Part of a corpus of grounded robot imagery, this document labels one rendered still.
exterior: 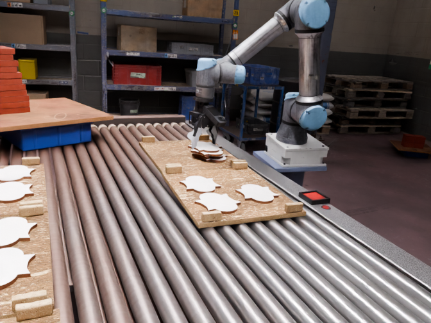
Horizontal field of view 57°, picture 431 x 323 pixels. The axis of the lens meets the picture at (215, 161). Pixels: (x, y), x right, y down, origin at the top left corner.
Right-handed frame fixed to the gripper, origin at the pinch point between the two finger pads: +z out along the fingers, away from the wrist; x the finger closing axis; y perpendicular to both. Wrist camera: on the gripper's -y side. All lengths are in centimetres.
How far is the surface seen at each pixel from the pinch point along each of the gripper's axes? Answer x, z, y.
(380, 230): -195, 98, 1
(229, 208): 27, 3, -45
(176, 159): 12.1, 4.5, 2.9
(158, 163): 21.0, 4.5, 2.4
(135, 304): 69, 7, -62
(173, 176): 24.6, 4.5, -12.5
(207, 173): 12.3, 4.5, -16.6
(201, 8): -262, -73, 330
